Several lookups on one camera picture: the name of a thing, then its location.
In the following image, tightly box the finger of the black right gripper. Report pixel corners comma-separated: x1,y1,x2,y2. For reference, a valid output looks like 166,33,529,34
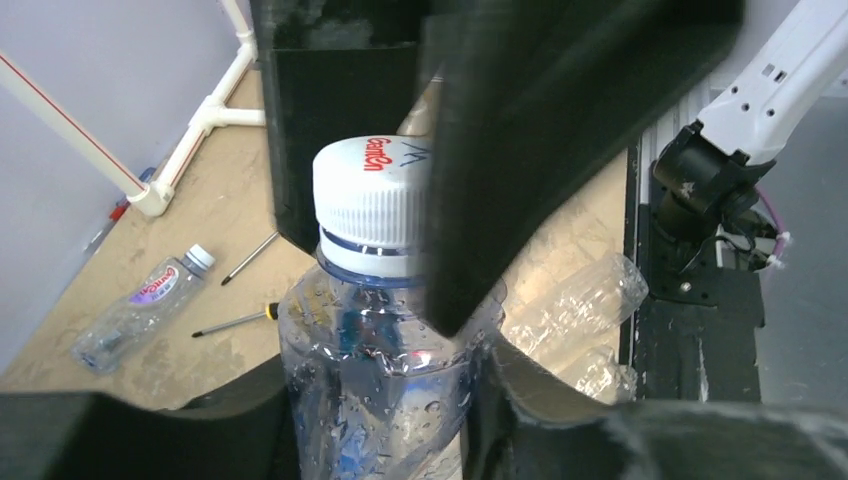
250,0,431,254
424,1,745,337

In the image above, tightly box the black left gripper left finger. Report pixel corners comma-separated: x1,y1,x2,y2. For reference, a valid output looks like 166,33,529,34
1,359,286,479

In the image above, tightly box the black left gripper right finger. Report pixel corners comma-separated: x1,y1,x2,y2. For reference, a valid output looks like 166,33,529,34
463,334,847,479

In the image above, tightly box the clear crushed bottle white cap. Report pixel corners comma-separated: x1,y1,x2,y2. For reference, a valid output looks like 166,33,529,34
503,253,649,372

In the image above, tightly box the clear bottle blue label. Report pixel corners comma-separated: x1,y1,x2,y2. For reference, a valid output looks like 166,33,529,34
278,135,507,479

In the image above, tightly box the lower Pepsi bottle blue cap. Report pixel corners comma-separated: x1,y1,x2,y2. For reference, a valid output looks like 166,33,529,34
554,345,636,404

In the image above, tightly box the long yellow black screwdriver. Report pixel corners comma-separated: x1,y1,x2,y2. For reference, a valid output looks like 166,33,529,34
191,302,279,338

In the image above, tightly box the short yellow black screwdriver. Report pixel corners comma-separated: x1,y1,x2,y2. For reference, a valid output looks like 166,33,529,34
220,232,280,286

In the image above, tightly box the clear bottle purple label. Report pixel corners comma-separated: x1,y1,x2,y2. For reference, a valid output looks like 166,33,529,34
70,244,216,374

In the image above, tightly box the black metal base frame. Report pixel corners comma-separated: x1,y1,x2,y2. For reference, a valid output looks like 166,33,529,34
620,122,775,402

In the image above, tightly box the white PVC pipe frame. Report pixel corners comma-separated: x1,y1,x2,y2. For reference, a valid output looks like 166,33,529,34
1,1,238,220

